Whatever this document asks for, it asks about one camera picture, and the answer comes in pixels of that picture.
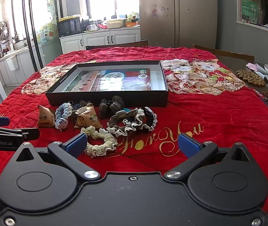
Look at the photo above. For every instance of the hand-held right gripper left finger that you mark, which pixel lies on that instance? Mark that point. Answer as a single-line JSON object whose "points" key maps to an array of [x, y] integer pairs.
{"points": [[77, 143]]}

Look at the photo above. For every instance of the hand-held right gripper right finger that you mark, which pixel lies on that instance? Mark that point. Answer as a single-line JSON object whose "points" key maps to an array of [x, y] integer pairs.
{"points": [[189, 143]]}

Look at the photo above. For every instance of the brown paper snack packet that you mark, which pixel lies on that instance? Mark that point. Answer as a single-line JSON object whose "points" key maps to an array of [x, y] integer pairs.
{"points": [[45, 117], [89, 117]]}

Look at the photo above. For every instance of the blue crochet scrunchie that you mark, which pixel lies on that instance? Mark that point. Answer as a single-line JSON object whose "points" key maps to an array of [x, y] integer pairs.
{"points": [[62, 113]]}

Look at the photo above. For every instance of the blue binder clip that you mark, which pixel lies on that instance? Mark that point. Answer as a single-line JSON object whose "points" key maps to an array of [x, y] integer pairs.
{"points": [[78, 106]]}

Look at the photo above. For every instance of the black scrunchie with cream edge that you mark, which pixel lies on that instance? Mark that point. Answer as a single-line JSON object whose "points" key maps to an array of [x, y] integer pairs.
{"points": [[150, 119]]}

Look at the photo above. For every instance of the shallow black cardboard box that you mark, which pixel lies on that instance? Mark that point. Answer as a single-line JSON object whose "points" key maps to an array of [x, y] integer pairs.
{"points": [[105, 98]]}

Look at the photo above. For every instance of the teal binder clip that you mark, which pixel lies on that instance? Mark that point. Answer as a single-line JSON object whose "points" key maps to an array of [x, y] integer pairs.
{"points": [[122, 112]]}

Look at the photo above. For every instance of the brown fuzzy clip pair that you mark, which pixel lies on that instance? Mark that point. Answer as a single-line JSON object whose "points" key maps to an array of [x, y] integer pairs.
{"points": [[116, 103]]}

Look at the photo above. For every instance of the brown and cream crochet scrunchie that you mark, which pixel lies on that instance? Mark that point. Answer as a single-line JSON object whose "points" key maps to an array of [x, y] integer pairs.
{"points": [[129, 116]]}

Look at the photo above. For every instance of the red quilted blanket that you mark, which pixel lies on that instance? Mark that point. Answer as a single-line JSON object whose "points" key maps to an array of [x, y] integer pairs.
{"points": [[218, 122]]}

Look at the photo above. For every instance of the white hanging bin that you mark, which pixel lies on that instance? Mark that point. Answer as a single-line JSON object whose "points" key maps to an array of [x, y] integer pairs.
{"points": [[12, 63]]}

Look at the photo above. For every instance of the wooden bead trivet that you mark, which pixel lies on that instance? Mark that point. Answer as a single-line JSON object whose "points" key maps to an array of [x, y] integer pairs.
{"points": [[250, 77]]}

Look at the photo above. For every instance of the stainless steel pots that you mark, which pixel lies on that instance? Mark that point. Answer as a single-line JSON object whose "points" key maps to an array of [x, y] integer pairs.
{"points": [[2, 28]]}

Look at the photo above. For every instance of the dark wooden chair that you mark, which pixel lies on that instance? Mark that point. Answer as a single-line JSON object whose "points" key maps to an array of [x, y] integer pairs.
{"points": [[225, 55]]}

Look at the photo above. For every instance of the pink and white cloth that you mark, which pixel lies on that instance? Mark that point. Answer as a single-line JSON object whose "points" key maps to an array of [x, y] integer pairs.
{"points": [[254, 66]]}

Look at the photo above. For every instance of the white kitchen cabinet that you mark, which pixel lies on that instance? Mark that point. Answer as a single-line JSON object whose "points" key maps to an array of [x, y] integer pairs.
{"points": [[96, 40]]}

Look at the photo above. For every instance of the black microwave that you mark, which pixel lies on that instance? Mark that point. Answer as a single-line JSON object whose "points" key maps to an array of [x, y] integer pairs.
{"points": [[68, 27]]}

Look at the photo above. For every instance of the white mug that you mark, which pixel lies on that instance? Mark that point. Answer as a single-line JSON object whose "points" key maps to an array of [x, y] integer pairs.
{"points": [[92, 27]]}

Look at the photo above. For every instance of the yellow cloth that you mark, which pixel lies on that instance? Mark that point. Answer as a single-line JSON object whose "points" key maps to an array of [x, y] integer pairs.
{"points": [[69, 18]]}

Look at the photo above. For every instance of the cream plastic container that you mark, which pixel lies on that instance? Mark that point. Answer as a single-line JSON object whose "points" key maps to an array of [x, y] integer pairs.
{"points": [[115, 24]]}

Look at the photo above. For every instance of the steel refrigerator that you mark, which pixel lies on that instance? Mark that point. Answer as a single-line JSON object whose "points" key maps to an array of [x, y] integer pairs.
{"points": [[190, 16]]}

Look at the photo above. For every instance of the orange box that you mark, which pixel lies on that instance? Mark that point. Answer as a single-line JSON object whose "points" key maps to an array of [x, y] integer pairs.
{"points": [[132, 24]]}

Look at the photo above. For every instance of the cartoon fridge magnet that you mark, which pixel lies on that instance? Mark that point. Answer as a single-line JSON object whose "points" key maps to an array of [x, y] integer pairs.
{"points": [[155, 11]]}

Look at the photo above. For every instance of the green poster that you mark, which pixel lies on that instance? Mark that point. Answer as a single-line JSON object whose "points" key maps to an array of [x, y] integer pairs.
{"points": [[249, 9]]}

